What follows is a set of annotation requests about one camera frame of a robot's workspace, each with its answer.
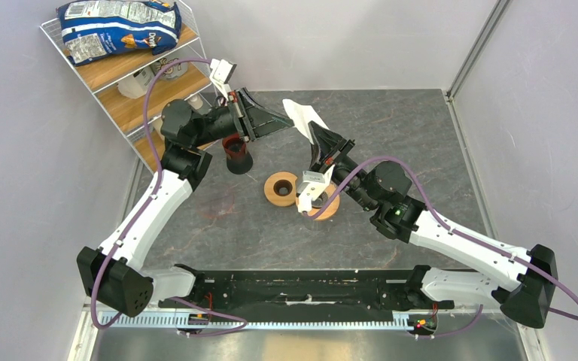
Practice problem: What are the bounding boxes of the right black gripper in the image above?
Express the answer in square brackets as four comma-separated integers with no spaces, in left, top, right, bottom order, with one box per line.
[307,120,378,212]

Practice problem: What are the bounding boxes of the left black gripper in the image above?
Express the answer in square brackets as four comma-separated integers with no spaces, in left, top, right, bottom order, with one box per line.
[192,88,294,147]

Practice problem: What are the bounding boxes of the white paper coffee filter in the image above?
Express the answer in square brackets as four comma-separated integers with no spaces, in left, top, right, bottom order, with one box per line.
[282,99,328,144]

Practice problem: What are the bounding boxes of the wooden ring stand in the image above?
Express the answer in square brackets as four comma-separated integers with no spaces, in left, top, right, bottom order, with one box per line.
[263,171,297,207]
[308,184,340,221]

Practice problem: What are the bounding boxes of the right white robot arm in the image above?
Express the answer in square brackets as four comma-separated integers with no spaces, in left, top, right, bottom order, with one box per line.
[307,122,558,329]

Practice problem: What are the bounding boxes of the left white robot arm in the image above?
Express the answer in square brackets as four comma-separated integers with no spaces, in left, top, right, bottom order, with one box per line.
[76,88,294,317]

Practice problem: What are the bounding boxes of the red black dripper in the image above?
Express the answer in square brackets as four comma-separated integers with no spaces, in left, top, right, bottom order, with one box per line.
[222,133,254,174]

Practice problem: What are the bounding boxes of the grey green bottle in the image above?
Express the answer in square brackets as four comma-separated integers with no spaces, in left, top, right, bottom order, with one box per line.
[187,94,211,114]

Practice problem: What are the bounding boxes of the white plastic jug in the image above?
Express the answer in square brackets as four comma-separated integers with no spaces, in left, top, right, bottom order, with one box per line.
[117,66,154,99]

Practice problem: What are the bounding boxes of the blue Doritos chip bag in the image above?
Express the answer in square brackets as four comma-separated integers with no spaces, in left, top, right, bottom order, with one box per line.
[56,1,184,66]

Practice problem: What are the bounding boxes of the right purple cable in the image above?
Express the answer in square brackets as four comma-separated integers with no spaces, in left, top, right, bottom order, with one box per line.
[303,155,578,340]

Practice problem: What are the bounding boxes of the purple cable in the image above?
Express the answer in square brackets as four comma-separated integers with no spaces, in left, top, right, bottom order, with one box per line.
[89,56,248,338]
[303,155,578,340]

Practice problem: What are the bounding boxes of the white wire wooden shelf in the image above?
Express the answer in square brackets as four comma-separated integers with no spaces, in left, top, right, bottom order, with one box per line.
[40,1,218,171]

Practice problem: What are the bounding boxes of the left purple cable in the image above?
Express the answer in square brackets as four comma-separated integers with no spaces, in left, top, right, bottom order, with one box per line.
[89,56,248,338]

